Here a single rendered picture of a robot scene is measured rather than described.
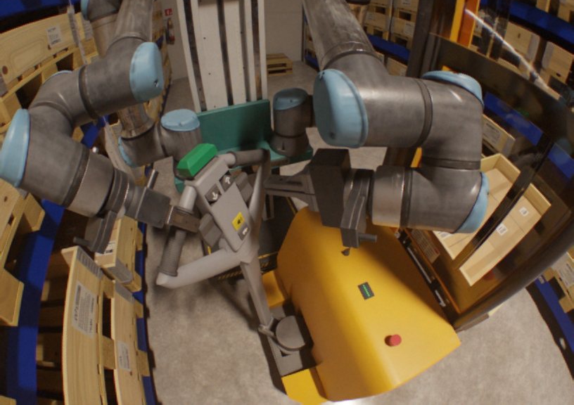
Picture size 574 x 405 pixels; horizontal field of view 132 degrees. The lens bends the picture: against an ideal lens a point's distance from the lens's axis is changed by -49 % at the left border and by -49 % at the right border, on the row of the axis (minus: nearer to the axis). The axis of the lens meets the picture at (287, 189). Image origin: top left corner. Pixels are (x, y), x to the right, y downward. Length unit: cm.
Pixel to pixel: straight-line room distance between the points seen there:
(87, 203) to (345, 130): 33
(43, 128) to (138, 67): 15
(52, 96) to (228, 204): 39
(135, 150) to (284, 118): 62
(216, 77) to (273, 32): 496
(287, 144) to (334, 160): 78
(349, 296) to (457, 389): 140
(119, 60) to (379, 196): 41
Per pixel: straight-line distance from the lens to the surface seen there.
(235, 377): 172
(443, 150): 33
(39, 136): 34
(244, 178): 57
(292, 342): 127
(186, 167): 46
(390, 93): 28
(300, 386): 135
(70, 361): 107
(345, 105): 25
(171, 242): 47
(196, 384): 179
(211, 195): 49
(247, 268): 69
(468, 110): 34
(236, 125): 117
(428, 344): 93
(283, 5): 606
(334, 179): 35
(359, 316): 87
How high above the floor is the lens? 169
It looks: 45 degrees down
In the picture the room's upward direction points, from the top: straight up
